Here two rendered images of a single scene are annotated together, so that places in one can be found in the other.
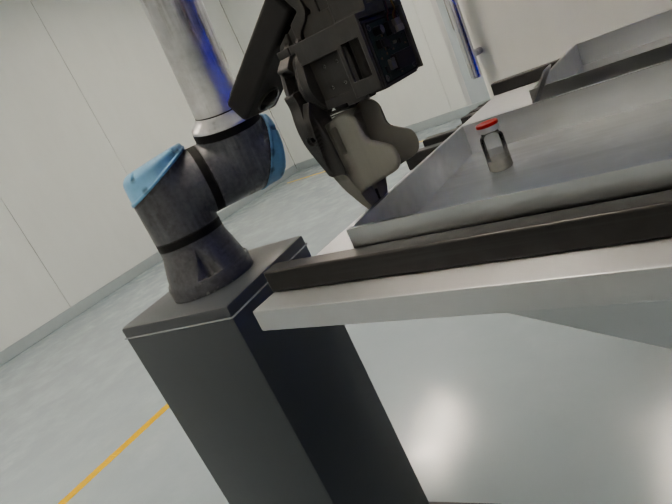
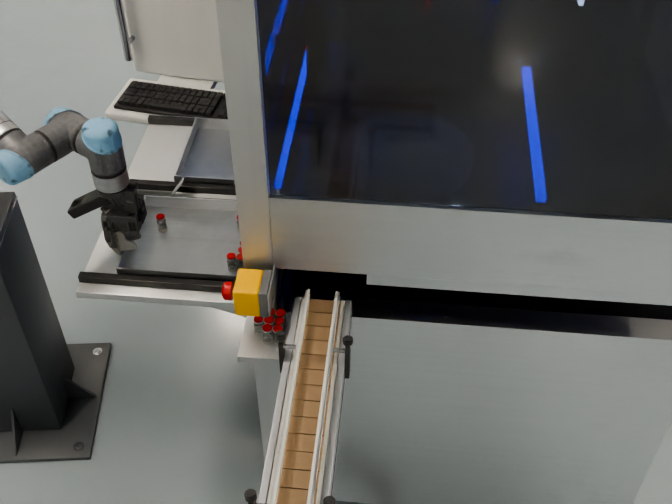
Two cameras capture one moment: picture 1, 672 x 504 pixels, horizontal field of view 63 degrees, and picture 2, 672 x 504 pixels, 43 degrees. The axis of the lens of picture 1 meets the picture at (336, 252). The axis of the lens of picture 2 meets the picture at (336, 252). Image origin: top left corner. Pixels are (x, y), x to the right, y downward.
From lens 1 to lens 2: 1.66 m
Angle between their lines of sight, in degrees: 41
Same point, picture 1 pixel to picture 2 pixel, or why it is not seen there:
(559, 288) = (182, 301)
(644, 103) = (215, 209)
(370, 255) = (126, 280)
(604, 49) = (209, 125)
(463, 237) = (158, 281)
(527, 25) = (168, 38)
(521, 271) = (173, 294)
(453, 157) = not seen: hidden behind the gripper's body
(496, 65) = (143, 51)
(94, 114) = not seen: outside the picture
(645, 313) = not seen: hidden behind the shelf
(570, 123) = (189, 207)
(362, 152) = (123, 242)
